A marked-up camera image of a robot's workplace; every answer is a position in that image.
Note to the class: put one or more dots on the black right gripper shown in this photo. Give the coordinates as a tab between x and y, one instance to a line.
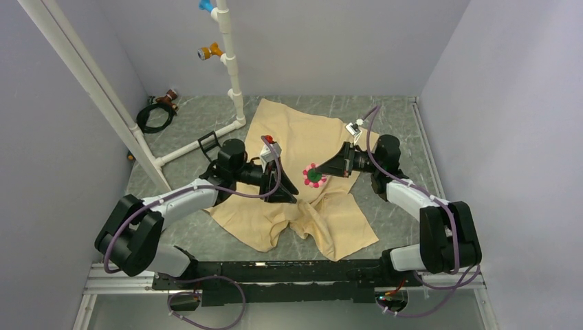
337	166

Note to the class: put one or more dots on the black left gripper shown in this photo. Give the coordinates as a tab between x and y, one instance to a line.
276	188

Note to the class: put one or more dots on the pink flower smiley brooch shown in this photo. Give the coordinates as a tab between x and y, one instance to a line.
312	178

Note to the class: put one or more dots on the cream yellow t-shirt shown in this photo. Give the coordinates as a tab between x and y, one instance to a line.
327	212

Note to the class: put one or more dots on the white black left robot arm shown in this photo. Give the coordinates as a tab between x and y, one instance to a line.
130	238

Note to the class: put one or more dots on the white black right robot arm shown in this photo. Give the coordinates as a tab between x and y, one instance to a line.
447	236

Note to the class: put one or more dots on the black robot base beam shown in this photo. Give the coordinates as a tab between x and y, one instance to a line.
221	283

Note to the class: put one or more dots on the orange hook on pipe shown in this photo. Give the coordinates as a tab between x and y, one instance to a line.
205	53

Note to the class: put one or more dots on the blue hook on pipe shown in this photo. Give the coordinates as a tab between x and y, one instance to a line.
206	5

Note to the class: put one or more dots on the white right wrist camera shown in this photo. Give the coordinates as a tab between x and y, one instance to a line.
354	128

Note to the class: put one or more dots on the small black wire stand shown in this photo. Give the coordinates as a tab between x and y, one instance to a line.
208	142

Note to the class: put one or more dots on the aluminium rail frame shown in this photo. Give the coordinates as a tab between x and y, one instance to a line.
100	282

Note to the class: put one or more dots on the white pvc pipe frame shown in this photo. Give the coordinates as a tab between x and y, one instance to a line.
78	87

